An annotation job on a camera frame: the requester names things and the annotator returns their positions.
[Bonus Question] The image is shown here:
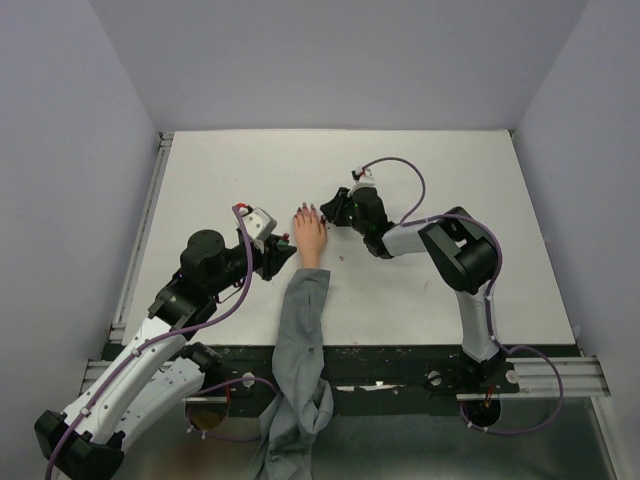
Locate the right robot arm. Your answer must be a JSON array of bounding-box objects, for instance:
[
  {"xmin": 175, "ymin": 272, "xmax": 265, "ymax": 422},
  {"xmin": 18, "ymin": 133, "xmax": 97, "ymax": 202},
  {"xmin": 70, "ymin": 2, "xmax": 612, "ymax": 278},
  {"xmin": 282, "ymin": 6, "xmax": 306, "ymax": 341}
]
[{"xmin": 320, "ymin": 187, "xmax": 503, "ymax": 392}]

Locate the aluminium rail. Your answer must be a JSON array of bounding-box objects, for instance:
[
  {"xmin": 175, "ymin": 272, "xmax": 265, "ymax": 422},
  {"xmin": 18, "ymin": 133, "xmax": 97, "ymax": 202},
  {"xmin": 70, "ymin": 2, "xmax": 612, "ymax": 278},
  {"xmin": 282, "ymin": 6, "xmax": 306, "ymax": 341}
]
[
  {"xmin": 80, "ymin": 357, "xmax": 610, "ymax": 402},
  {"xmin": 109, "ymin": 132, "xmax": 174, "ymax": 342}
]

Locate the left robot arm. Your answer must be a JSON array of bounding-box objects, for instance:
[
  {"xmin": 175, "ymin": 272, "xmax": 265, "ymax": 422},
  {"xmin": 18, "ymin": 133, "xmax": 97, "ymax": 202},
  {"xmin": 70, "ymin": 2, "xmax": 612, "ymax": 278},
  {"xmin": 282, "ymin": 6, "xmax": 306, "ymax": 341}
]
[{"xmin": 34, "ymin": 230, "xmax": 296, "ymax": 479}]

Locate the aluminium rail front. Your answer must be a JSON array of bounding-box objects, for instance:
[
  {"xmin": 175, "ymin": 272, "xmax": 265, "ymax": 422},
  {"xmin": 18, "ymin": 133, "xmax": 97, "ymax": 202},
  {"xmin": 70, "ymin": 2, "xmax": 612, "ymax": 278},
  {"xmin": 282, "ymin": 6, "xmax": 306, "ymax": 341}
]
[{"xmin": 80, "ymin": 357, "xmax": 610, "ymax": 402}]

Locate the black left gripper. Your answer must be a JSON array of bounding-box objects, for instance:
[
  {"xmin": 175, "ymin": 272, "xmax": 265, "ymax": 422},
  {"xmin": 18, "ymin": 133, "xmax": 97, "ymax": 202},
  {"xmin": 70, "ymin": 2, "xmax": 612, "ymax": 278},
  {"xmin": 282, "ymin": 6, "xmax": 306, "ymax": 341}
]
[{"xmin": 208, "ymin": 233, "xmax": 298, "ymax": 297}]

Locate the mannequin hand with painted nails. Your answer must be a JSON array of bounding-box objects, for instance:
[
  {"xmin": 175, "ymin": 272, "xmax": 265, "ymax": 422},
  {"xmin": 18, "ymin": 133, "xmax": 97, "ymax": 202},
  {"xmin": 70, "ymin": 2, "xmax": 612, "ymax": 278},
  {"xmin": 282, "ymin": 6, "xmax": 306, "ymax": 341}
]
[{"xmin": 293, "ymin": 203, "xmax": 327, "ymax": 269}]

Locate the nail polish bottle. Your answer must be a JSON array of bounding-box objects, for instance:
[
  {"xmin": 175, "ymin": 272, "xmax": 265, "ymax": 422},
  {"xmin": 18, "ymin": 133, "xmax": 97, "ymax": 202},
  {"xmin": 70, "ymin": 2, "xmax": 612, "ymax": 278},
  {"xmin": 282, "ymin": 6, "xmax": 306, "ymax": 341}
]
[{"xmin": 276, "ymin": 233, "xmax": 290, "ymax": 250}]

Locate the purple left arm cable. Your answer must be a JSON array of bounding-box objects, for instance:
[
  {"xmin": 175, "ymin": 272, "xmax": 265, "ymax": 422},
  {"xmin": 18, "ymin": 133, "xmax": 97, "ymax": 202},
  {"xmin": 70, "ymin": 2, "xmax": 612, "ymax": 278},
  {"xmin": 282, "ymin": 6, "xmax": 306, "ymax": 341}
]
[{"xmin": 44, "ymin": 202, "xmax": 281, "ymax": 480}]

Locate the black mounting base plate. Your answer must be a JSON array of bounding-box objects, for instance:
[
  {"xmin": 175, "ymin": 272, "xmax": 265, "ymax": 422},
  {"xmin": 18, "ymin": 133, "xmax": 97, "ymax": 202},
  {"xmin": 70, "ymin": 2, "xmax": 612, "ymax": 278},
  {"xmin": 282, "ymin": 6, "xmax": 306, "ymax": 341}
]
[{"xmin": 204, "ymin": 346, "xmax": 519, "ymax": 417}]

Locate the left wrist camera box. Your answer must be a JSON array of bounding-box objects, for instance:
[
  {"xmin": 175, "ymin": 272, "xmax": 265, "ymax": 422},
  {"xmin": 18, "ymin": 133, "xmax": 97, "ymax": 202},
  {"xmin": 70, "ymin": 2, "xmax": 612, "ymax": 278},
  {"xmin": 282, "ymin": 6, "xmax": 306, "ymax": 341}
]
[{"xmin": 239, "ymin": 206, "xmax": 277, "ymax": 251}]

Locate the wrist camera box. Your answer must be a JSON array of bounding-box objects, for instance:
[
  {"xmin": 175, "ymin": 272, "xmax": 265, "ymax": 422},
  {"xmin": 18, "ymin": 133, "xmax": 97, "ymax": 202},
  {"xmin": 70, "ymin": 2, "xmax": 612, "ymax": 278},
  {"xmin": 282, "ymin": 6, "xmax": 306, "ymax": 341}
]
[
  {"xmin": 239, "ymin": 206, "xmax": 277, "ymax": 251},
  {"xmin": 348, "ymin": 166, "xmax": 375, "ymax": 197}
]

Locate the aluminium rail left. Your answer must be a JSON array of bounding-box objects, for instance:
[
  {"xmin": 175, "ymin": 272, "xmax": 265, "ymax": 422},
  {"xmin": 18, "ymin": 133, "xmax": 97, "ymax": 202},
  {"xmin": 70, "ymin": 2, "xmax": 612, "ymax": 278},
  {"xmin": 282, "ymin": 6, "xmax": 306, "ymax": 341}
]
[{"xmin": 109, "ymin": 132, "xmax": 174, "ymax": 342}]

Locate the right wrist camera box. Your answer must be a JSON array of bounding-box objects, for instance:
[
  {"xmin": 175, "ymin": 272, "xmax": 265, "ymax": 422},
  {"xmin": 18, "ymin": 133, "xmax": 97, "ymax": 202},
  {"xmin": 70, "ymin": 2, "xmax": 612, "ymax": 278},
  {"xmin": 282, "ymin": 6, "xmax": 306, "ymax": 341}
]
[{"xmin": 348, "ymin": 166, "xmax": 375, "ymax": 197}]

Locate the grey sleeve forearm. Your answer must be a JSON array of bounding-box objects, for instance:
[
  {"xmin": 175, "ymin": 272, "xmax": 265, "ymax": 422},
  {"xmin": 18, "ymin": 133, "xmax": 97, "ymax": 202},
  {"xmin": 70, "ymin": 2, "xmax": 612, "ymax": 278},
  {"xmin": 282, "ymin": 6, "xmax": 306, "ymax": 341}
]
[{"xmin": 248, "ymin": 268, "xmax": 334, "ymax": 479}]

